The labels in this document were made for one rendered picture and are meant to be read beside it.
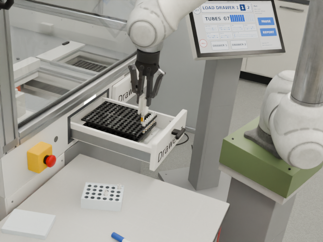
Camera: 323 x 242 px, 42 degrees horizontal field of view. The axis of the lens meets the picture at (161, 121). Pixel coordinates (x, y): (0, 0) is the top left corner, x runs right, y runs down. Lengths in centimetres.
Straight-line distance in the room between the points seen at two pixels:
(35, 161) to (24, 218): 17
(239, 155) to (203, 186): 112
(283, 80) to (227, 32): 77
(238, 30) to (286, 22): 202
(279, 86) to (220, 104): 95
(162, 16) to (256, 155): 64
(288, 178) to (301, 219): 125
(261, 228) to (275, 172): 30
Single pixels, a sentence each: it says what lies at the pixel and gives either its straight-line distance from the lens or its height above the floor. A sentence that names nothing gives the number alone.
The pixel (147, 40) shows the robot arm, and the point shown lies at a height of 130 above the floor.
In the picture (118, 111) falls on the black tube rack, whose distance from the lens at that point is 162.
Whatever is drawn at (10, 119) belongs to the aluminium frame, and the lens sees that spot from 126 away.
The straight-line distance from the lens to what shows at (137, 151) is 144.
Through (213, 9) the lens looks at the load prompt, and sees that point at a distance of 220.
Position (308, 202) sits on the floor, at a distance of 289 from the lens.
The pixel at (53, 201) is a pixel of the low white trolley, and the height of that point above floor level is 76.
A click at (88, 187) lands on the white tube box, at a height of 80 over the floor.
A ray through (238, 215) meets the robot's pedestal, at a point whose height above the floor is 54.
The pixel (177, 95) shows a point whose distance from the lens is 327.
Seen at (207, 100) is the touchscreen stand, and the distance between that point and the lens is 237.
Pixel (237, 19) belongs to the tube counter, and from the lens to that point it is 225.
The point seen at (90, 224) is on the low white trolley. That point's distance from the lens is 131.
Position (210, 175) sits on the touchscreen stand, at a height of 14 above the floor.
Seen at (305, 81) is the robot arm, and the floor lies 121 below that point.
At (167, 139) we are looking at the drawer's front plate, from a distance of 147.
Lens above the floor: 165
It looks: 28 degrees down
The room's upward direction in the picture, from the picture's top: 6 degrees clockwise
